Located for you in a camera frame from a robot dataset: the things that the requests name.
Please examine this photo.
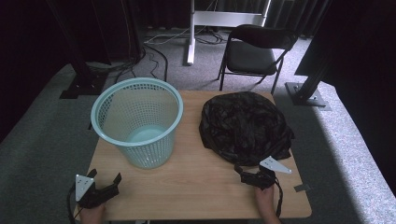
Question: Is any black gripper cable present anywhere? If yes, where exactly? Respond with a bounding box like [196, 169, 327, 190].
[273, 177, 284, 218]

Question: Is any white floor cable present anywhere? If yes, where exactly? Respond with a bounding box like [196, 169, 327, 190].
[144, 26, 191, 46]

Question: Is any black folding chair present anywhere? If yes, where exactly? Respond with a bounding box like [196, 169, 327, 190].
[217, 23, 299, 96]

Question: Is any black metal stand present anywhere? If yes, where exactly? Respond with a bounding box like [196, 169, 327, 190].
[46, 0, 110, 100]
[284, 46, 332, 112]

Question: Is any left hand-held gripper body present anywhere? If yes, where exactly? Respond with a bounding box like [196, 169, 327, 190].
[74, 174, 120, 210]

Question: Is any person's right hand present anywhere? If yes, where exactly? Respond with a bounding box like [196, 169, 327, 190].
[254, 184, 276, 218]

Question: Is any grey tape piece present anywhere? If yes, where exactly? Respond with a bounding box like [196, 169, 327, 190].
[293, 183, 312, 193]

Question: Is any person's left hand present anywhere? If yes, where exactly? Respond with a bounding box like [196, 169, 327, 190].
[78, 202, 106, 224]

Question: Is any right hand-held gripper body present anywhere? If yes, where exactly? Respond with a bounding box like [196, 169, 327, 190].
[240, 155, 293, 191]

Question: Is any black plastic trash bag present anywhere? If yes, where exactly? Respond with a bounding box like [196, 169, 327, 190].
[198, 91, 296, 168]

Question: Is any white metal desk frame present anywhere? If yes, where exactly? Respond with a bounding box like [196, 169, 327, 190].
[186, 0, 273, 66]

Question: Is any light blue mesh waste basket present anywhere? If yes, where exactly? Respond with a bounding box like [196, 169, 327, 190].
[90, 77, 185, 171]

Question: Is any black floor cable bundle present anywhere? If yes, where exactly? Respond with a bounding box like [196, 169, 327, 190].
[87, 46, 148, 85]

